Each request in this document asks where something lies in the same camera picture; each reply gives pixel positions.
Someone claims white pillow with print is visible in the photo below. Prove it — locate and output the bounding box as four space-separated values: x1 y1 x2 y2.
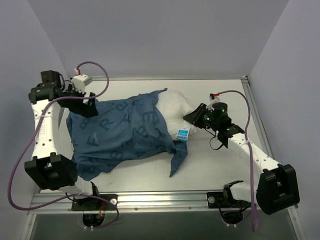
155 90 198 141

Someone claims blue letter-print pillowcase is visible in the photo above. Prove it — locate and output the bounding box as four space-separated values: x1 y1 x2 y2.
66 88 188 181

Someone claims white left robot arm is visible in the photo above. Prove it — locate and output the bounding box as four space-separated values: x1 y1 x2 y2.
24 70 101 210

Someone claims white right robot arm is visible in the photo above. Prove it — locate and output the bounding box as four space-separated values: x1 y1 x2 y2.
183 102 300 215

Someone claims blue white pillow label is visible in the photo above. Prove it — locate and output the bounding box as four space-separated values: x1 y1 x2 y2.
176 128 190 143

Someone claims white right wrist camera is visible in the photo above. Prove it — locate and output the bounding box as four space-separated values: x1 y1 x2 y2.
207 93 220 109

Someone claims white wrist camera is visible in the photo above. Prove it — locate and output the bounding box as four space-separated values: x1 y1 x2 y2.
207 93 220 109
71 74 93 94

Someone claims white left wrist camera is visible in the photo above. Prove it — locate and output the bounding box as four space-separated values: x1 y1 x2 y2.
71 74 93 94

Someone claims aluminium back rail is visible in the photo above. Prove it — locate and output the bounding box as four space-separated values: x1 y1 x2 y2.
69 74 248 82

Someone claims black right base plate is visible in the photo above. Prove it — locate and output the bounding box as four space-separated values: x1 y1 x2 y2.
206 191 251 210

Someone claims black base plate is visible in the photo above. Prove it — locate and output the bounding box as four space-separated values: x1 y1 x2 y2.
71 193 118 212
206 191 251 210

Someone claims aluminium front rail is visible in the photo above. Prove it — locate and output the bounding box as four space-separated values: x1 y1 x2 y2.
27 188 298 216

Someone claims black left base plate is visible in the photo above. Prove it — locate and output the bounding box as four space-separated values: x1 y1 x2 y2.
71 193 118 212

